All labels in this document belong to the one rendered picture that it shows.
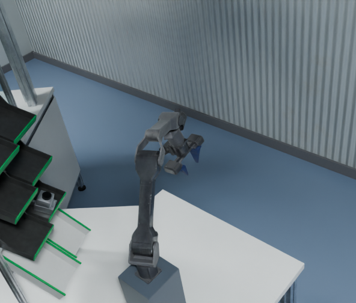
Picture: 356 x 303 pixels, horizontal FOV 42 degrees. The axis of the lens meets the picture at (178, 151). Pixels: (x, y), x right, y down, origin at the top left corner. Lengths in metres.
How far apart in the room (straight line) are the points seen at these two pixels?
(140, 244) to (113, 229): 0.54
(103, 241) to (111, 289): 0.24
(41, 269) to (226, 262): 0.65
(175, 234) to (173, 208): 0.14
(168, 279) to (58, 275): 0.39
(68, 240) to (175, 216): 0.46
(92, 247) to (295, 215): 1.57
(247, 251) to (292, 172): 1.68
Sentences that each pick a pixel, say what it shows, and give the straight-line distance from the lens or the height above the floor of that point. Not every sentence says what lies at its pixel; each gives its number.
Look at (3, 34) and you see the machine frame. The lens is 2.76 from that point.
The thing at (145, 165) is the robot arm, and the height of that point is 1.37.
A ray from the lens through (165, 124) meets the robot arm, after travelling 1.50.
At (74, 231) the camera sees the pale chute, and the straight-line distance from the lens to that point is 1.76.
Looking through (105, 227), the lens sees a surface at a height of 0.86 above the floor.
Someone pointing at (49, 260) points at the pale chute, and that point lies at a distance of 1.66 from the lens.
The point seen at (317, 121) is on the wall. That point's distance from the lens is 3.27.
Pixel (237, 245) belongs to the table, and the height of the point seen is 0.86.
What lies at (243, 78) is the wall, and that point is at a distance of 3.44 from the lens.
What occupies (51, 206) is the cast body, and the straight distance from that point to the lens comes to 1.58.
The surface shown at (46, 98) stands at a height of 0.86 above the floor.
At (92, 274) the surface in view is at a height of 0.86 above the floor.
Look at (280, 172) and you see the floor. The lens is 3.39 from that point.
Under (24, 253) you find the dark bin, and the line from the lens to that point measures 1.48.
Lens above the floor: 2.24
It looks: 38 degrees down
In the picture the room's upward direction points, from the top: 10 degrees counter-clockwise
